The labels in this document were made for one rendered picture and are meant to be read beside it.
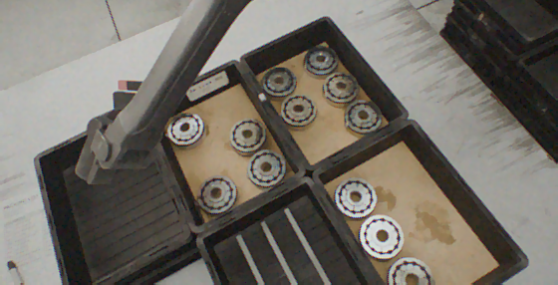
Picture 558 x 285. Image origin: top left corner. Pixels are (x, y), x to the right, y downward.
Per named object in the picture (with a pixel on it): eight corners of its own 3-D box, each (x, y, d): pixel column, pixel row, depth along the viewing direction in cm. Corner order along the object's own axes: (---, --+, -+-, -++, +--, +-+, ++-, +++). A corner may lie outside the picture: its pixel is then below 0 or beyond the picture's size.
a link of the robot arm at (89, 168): (157, 149, 63) (110, 147, 57) (136, 202, 66) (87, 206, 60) (130, 115, 70) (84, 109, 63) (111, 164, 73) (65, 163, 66)
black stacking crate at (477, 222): (310, 188, 98) (310, 174, 88) (402, 137, 102) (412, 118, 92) (401, 337, 81) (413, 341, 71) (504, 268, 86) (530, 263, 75)
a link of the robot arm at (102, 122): (119, 127, 61) (88, 112, 61) (106, 160, 63) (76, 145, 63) (138, 117, 68) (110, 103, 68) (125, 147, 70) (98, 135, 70)
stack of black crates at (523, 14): (431, 45, 196) (461, -23, 156) (477, 24, 200) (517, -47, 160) (480, 102, 179) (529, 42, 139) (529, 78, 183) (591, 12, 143)
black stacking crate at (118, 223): (60, 171, 106) (34, 156, 96) (154, 125, 110) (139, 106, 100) (96, 305, 89) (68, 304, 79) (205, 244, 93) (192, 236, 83)
